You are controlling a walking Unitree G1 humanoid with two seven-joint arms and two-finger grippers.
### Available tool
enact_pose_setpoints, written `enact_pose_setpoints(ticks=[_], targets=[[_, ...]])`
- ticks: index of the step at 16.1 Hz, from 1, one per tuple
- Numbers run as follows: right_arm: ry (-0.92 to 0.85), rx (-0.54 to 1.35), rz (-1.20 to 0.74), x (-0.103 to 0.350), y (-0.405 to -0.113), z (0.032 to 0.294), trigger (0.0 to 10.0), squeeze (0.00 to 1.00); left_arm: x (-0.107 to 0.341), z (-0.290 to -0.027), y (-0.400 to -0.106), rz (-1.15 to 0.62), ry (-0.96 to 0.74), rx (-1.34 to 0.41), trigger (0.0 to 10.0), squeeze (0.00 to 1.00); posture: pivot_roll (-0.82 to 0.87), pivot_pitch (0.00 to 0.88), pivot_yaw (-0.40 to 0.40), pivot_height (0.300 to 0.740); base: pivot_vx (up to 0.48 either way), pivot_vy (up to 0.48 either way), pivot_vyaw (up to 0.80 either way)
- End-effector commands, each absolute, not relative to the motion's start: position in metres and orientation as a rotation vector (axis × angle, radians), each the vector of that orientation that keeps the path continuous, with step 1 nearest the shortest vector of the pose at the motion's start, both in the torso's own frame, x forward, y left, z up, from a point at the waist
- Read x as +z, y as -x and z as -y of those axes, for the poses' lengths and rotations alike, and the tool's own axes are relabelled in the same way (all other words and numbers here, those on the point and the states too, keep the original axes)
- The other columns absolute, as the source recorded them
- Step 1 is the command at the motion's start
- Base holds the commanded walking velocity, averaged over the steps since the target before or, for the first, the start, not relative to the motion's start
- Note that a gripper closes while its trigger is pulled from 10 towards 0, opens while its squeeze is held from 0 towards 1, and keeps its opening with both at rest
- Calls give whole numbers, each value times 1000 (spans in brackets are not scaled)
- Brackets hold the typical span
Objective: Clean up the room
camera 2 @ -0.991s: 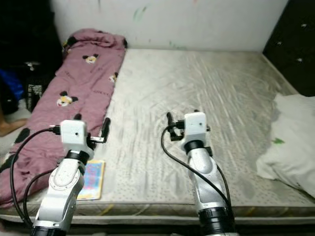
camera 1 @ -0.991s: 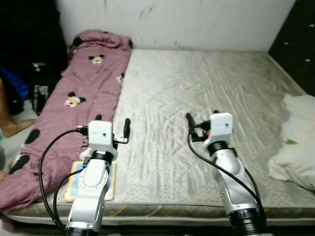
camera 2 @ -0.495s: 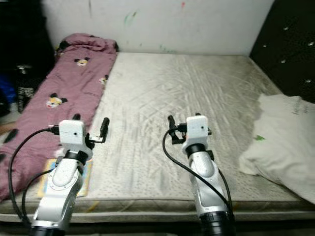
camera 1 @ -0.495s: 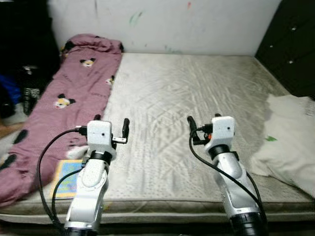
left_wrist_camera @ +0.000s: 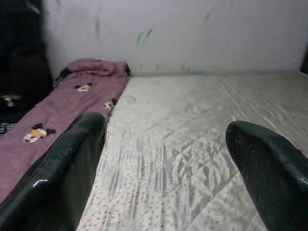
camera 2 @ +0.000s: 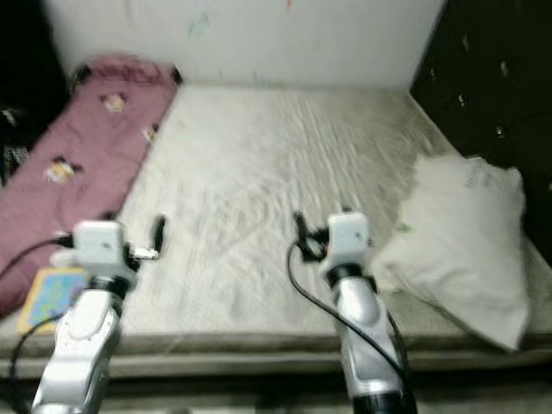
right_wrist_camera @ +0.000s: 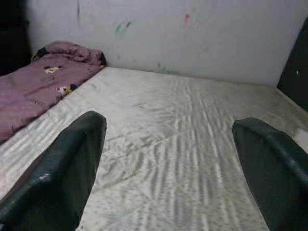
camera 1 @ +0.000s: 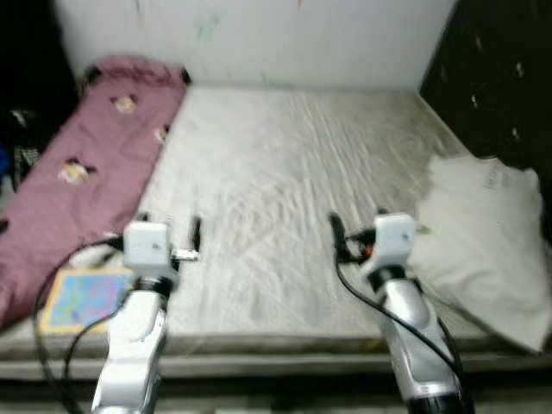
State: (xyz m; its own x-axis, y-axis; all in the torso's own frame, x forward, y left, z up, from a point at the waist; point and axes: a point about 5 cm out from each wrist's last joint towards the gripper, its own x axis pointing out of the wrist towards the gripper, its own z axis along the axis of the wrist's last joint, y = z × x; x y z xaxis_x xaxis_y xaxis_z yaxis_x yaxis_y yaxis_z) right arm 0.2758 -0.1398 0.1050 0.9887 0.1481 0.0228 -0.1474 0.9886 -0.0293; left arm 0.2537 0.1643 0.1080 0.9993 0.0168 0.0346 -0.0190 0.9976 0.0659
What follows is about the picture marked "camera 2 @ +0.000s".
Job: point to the colourful children's book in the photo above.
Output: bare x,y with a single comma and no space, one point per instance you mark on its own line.
43,297

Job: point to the white quilted mattress pad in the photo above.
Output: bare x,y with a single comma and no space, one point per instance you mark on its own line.
267,164

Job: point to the pink cartoon print blanket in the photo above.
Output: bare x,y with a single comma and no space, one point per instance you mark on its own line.
69,147

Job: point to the grey mattress with yellow stripes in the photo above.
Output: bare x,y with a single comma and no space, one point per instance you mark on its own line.
224,362

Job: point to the white pillow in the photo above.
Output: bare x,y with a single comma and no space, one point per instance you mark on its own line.
457,241

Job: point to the black bag with white lettering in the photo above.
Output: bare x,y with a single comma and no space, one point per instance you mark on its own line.
15,155

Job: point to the black tufted headboard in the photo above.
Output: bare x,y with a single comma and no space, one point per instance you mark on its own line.
492,78

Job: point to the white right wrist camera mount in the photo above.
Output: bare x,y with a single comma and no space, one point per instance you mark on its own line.
347,235

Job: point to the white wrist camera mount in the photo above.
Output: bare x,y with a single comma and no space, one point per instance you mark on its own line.
347,235
97,244

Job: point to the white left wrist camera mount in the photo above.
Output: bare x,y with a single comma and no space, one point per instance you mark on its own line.
97,244

